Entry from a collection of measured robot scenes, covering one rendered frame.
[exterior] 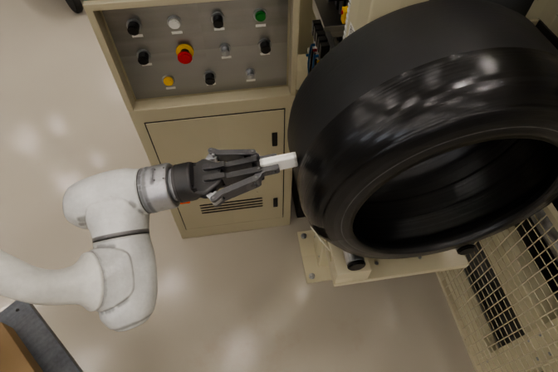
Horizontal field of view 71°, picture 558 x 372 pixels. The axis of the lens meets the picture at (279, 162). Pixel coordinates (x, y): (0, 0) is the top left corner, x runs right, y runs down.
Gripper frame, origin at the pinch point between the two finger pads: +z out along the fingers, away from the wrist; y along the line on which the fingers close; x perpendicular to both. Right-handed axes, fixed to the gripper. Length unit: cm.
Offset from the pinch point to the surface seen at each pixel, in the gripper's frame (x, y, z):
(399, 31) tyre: -18.6, 7.0, 23.9
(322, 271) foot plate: 122, 23, 6
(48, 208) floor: 103, 79, -129
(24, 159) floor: 100, 116, -149
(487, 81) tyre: -18.6, -7.7, 31.4
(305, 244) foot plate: 121, 38, 0
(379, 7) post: -10.5, 26.3, 26.9
